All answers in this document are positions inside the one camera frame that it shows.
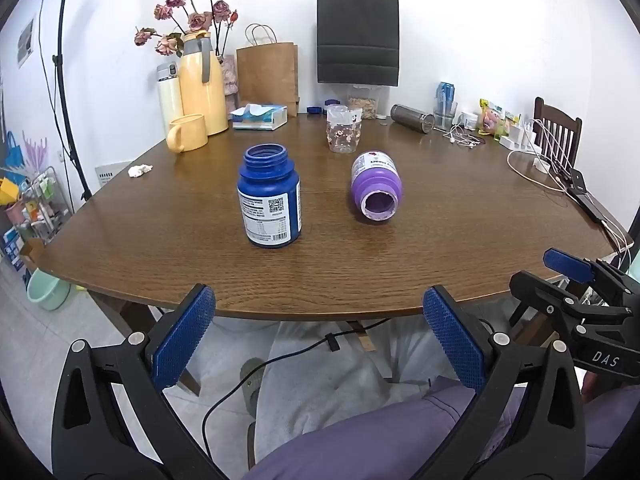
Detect blue tissue box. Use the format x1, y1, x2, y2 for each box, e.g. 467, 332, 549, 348
231, 103, 289, 131

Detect black clamp holder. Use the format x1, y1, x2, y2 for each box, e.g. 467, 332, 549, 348
567, 169, 626, 233

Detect person's grey trousers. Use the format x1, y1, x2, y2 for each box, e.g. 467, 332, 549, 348
247, 310, 526, 468

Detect yellow thermos jug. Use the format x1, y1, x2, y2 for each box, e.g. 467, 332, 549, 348
179, 31, 229, 137

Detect wire storage trolley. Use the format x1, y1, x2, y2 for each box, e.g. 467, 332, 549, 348
0, 165, 71, 263

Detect white thermos bottle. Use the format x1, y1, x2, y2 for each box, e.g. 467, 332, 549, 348
156, 61, 184, 139

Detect black cable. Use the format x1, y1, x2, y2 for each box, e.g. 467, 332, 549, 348
202, 317, 394, 461

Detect white charging cables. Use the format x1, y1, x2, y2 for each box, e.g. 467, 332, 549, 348
507, 119, 635, 257

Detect dried rose bouquet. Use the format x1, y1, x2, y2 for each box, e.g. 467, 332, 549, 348
134, 0, 239, 58

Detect black light stand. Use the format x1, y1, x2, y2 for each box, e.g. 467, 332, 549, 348
30, 0, 93, 203

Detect person's purple top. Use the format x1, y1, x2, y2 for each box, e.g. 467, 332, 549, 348
244, 375, 640, 480

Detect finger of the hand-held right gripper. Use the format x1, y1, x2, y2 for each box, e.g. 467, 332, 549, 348
543, 247, 640, 311
509, 270, 640, 347

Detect white power strip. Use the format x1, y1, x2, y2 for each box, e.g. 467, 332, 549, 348
500, 120, 539, 151

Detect yellow mug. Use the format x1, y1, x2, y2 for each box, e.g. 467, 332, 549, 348
166, 114, 209, 154

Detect black paper bag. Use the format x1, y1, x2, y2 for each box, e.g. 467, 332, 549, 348
316, 0, 400, 87

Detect clear printed plastic cup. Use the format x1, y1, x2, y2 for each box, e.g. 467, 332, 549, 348
326, 105, 363, 155

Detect blue plastic bottle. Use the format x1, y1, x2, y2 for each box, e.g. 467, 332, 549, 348
236, 143, 303, 249

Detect green plastic bucket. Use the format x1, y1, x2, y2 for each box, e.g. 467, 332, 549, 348
26, 267, 72, 311

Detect colourful snack packet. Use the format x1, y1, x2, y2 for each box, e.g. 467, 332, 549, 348
477, 99, 521, 141

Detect person's grey shoe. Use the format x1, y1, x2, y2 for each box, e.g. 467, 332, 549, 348
240, 357, 266, 416

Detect steel tumbler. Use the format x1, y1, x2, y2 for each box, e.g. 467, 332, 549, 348
390, 104, 436, 134

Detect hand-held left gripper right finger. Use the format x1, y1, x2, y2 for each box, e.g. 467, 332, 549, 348
415, 285, 586, 480

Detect dark wooden chair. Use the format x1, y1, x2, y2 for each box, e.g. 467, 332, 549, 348
533, 96, 583, 171

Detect brown paper bag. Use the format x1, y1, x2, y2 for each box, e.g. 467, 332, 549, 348
236, 23, 300, 116

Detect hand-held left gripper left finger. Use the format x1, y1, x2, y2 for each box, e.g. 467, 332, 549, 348
51, 284, 226, 480

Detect white earphones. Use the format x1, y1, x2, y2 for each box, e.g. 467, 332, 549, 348
442, 127, 488, 149

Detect small wall notice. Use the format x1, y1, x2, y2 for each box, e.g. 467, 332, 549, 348
17, 19, 35, 69

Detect purple plastic bottle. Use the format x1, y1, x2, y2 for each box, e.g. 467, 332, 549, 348
350, 150, 403, 223

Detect clear cereal container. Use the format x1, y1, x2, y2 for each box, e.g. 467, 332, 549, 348
347, 85, 384, 120

